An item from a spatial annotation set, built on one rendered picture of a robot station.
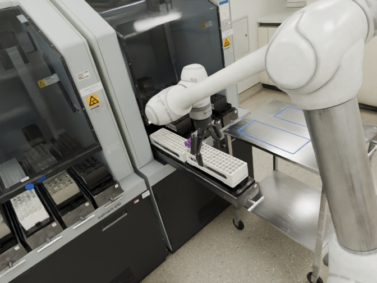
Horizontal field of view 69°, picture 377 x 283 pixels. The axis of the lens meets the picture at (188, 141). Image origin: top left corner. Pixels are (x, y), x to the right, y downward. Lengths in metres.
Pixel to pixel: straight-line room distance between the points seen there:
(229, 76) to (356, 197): 0.45
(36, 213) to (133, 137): 0.54
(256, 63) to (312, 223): 1.15
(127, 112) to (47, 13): 0.53
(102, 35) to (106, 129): 0.42
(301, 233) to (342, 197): 1.04
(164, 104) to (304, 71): 0.54
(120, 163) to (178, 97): 0.66
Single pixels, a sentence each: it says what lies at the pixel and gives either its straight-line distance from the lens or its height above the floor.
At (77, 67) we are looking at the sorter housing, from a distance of 1.24.
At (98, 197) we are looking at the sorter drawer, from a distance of 1.37.
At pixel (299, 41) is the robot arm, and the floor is 1.48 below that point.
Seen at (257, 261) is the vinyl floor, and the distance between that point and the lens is 1.92.
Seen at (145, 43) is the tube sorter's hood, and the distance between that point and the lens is 1.36.
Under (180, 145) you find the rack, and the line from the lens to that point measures 1.41.
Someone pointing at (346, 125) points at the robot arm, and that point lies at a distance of 0.61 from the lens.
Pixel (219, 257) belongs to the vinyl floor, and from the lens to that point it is 1.95.
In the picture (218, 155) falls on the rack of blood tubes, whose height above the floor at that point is 0.89.
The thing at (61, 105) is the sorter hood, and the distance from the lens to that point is 1.24.
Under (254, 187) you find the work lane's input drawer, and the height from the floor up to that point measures 0.79.
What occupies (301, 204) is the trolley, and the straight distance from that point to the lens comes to 1.86.
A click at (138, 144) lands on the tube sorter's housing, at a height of 0.88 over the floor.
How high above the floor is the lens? 1.61
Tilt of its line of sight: 32 degrees down
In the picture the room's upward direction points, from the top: 12 degrees counter-clockwise
